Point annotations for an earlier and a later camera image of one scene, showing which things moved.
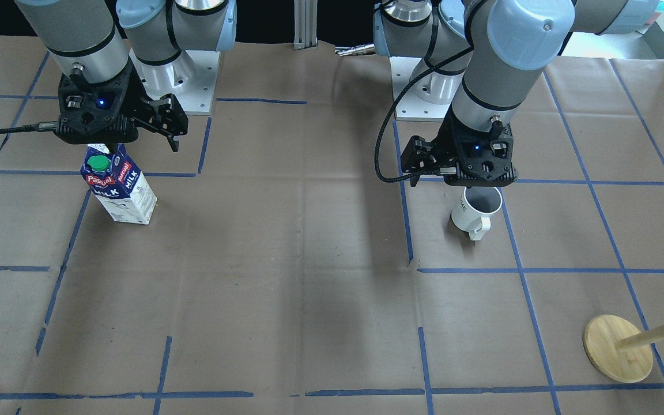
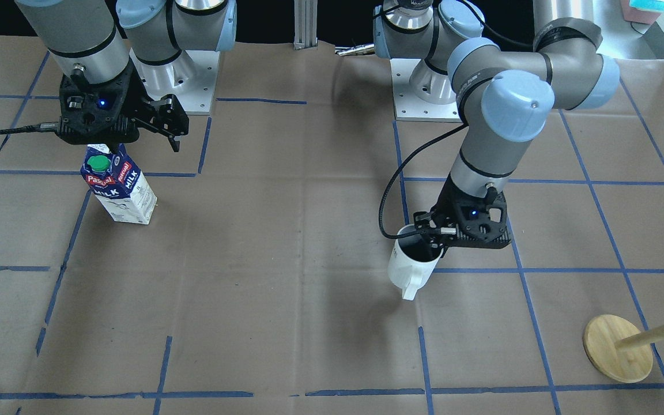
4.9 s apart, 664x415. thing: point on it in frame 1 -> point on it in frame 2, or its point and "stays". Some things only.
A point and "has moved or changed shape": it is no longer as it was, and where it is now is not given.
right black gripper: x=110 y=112 stays
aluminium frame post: x=305 y=23 stays
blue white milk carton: x=117 y=184 stays
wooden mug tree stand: x=619 y=350 stays
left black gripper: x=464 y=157 -> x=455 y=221
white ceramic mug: x=472 y=212 has moved or changed shape
